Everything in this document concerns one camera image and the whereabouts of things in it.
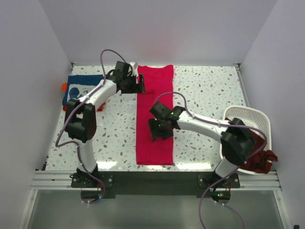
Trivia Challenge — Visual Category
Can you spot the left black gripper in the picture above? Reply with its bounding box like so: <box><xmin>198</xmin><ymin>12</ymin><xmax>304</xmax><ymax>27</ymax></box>
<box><xmin>122</xmin><ymin>73</ymin><xmax>146</xmax><ymax>94</ymax></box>

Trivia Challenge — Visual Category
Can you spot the pink t shirt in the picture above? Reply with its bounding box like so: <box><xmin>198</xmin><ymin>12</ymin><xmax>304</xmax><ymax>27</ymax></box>
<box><xmin>135</xmin><ymin>65</ymin><xmax>174</xmax><ymax>166</ymax></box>

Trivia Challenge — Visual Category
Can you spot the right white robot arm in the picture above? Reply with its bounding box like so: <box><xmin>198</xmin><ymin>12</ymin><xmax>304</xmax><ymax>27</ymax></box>
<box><xmin>148</xmin><ymin>102</ymin><xmax>256</xmax><ymax>187</ymax></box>

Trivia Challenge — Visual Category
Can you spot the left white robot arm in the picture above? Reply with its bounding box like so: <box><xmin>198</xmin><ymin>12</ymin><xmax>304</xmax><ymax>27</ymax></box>
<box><xmin>63</xmin><ymin>61</ymin><xmax>145</xmax><ymax>187</ymax></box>

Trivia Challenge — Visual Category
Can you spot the folded blue t shirt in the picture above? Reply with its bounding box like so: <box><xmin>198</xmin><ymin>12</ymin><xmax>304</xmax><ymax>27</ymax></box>
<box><xmin>67</xmin><ymin>74</ymin><xmax>103</xmax><ymax>93</ymax></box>

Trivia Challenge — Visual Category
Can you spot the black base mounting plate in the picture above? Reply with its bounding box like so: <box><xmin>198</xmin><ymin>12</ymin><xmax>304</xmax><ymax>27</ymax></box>
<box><xmin>71</xmin><ymin>169</ymin><xmax>240</xmax><ymax>200</ymax></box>

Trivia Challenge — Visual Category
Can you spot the folded orange t shirt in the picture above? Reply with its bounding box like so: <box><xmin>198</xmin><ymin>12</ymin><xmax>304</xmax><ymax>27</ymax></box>
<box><xmin>61</xmin><ymin>82</ymin><xmax>107</xmax><ymax>112</ymax></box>

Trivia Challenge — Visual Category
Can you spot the white laundry basket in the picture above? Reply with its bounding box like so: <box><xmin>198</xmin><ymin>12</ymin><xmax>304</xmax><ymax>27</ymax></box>
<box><xmin>219</xmin><ymin>106</ymin><xmax>274</xmax><ymax>176</ymax></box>

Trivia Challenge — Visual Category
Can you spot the dark red t shirt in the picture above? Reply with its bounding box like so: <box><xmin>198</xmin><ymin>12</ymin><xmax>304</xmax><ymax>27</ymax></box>
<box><xmin>221</xmin><ymin>118</ymin><xmax>278</xmax><ymax>174</ymax></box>

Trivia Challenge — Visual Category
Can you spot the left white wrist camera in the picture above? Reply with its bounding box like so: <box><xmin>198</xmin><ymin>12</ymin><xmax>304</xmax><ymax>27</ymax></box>
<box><xmin>130</xmin><ymin>62</ymin><xmax>138</xmax><ymax>76</ymax></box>

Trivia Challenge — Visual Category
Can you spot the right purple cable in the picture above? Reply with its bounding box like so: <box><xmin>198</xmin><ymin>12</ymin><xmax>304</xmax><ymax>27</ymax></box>
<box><xmin>152</xmin><ymin>92</ymin><xmax>269</xmax><ymax>229</ymax></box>

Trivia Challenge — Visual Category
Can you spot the silver aluminium frame rail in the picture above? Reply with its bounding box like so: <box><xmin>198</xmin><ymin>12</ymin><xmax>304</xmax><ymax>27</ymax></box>
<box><xmin>30</xmin><ymin>171</ymin><xmax>282</xmax><ymax>191</ymax></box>

